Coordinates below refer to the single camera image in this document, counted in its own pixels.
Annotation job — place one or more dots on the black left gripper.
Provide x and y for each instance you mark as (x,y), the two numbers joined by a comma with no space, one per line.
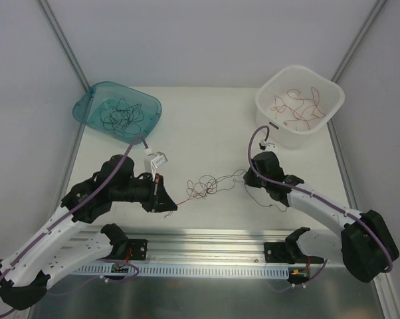
(157,193)

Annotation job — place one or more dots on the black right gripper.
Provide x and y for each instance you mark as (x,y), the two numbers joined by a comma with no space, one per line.
(253,177)

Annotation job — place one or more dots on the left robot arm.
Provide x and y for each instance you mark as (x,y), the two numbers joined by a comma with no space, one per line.
(27,275)

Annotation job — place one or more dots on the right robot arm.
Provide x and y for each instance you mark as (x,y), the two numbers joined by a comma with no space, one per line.
(361,241)

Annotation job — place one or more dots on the white plastic basket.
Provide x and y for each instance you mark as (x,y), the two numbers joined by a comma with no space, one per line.
(295,104)

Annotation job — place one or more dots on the teal transparent plastic tray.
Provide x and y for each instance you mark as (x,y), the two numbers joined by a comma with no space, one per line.
(118,111)

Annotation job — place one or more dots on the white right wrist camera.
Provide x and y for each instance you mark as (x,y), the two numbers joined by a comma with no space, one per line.
(266,146)

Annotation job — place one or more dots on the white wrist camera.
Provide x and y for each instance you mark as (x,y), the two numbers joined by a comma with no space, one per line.
(153,161)
(266,146)

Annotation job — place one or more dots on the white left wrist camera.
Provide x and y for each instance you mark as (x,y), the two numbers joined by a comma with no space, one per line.
(153,161)

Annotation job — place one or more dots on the aluminium frame rail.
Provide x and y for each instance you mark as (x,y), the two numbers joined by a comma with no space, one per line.
(205,246)

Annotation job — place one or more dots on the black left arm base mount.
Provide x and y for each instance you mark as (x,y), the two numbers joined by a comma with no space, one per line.
(124,248)

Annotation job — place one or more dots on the white slotted cable duct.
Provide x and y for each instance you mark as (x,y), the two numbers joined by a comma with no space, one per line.
(185,271)

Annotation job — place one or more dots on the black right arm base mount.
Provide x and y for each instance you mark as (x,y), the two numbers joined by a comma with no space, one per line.
(288,251)

